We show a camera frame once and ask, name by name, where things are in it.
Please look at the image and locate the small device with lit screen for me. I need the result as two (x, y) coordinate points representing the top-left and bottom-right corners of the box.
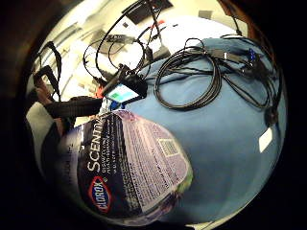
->
(104, 75), (149, 105)

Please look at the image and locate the purple label cleaner bottle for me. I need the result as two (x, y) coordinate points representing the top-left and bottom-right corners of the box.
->
(52, 108), (195, 226)

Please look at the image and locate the blue table cloth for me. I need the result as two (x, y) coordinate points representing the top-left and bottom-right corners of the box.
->
(126, 37), (288, 225)

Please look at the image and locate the black monitor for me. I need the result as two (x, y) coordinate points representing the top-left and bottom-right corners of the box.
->
(122, 0), (175, 25)

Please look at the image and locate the small white tag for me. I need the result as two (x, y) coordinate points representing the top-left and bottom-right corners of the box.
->
(258, 126), (274, 153)

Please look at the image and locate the the person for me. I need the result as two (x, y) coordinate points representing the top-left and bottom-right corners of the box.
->
(24, 65), (80, 180)

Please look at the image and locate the black round plug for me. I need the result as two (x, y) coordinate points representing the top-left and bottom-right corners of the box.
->
(264, 104), (280, 127)

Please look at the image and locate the black camera on stand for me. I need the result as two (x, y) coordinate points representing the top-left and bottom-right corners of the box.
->
(101, 63), (132, 96)

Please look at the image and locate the coiled black cable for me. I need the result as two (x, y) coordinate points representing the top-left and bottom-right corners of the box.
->
(153, 37), (225, 112)

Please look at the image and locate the thin black looped cable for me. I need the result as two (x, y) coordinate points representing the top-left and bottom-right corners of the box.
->
(82, 0), (165, 84)

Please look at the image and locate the black strap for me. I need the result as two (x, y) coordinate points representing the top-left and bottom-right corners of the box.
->
(33, 40), (63, 103)

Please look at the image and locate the black cable with blue plug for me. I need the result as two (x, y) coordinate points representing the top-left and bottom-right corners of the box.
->
(204, 34), (282, 111)

